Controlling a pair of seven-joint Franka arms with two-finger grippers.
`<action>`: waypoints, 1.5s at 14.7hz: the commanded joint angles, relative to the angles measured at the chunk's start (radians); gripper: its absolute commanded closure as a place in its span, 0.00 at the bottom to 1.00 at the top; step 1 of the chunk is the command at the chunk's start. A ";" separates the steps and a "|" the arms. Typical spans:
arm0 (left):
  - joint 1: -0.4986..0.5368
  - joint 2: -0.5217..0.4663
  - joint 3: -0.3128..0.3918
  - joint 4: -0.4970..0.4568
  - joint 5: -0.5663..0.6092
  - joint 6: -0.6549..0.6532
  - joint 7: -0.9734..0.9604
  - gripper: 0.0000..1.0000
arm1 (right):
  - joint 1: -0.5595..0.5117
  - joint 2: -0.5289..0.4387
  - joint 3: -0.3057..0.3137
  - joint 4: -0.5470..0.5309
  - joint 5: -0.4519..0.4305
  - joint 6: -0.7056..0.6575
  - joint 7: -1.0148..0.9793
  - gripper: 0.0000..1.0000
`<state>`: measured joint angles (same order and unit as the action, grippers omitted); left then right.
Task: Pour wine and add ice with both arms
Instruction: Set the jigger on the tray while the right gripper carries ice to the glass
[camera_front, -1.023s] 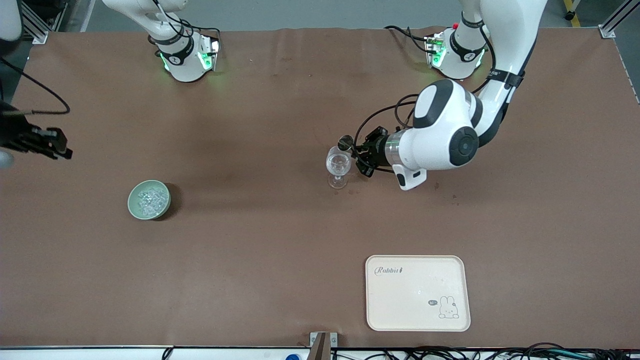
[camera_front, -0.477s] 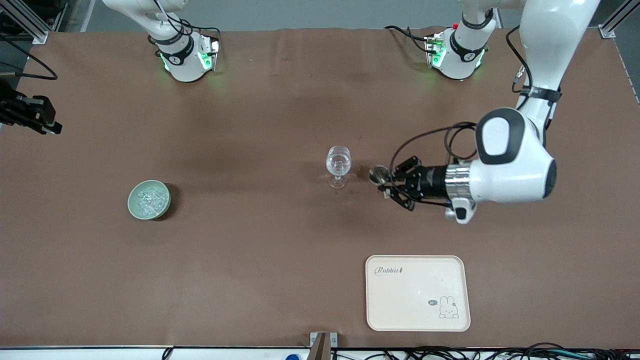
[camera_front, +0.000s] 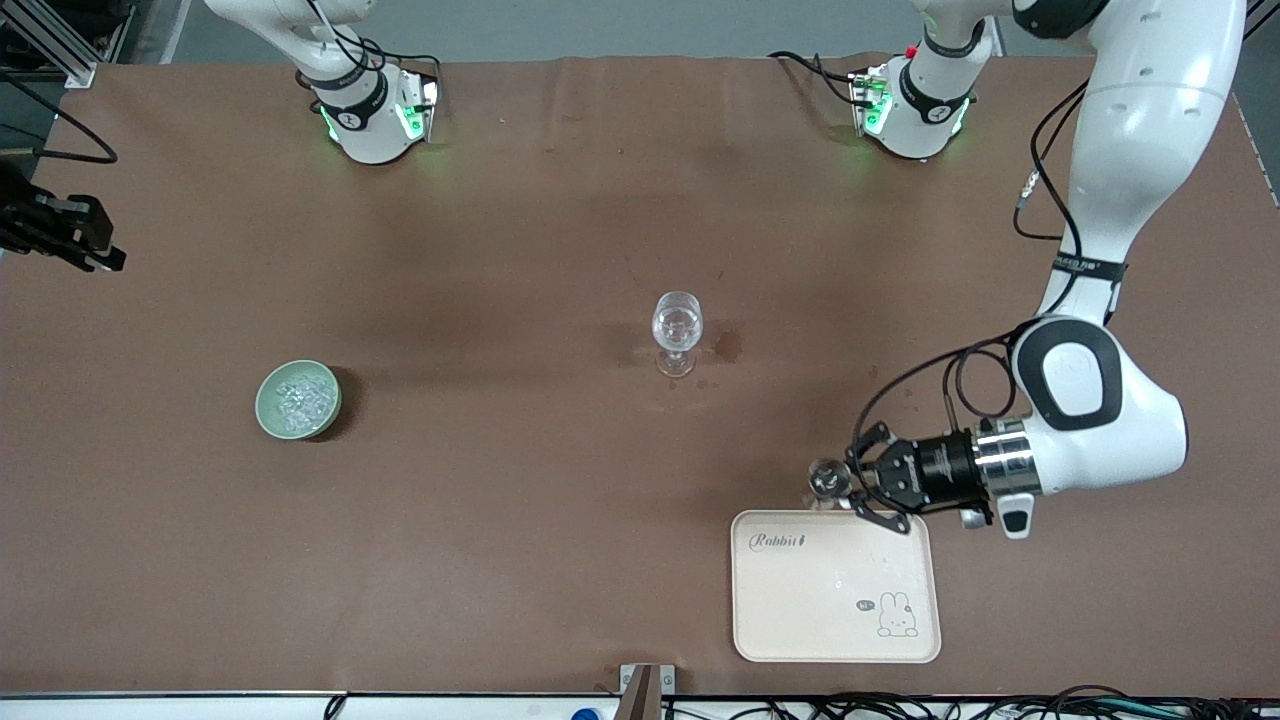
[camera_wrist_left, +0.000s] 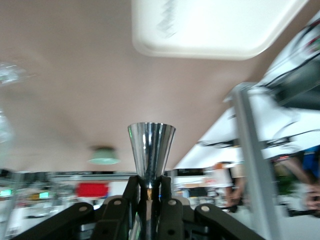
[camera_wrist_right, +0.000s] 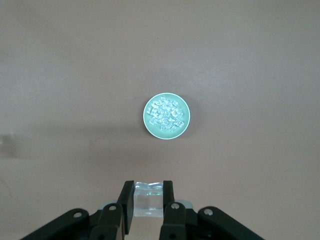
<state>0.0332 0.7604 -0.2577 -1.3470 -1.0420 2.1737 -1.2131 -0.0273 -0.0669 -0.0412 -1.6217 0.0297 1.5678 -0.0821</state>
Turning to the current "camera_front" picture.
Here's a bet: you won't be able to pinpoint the steel double jigger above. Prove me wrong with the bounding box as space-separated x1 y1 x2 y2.
807 457 854 512

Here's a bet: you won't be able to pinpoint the clear ice cubes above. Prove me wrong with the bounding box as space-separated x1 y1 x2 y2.
274 371 337 434

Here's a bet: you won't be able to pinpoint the clear stemmed wine glass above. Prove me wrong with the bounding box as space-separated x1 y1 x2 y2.
651 291 705 379

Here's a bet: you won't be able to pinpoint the cream rabbit print tray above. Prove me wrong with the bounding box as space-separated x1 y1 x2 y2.
730 510 943 664

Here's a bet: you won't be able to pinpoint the green ceramic bowl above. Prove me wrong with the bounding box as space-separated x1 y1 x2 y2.
255 360 343 441

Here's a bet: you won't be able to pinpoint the brown upright bar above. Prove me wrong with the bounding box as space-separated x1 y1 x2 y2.
622 667 663 720

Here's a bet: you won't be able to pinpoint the brown table cover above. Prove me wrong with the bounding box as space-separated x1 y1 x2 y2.
0 55 1280 698

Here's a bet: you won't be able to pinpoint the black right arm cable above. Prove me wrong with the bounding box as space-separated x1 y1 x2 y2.
0 70 119 167

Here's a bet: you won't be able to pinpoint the aluminium frame profile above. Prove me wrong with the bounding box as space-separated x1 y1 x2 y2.
0 0 101 89

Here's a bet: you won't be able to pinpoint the black cable bundle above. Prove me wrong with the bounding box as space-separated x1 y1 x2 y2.
660 685 1280 720

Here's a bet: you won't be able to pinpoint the black base cable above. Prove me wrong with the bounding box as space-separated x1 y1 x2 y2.
768 50 867 107
360 40 442 87

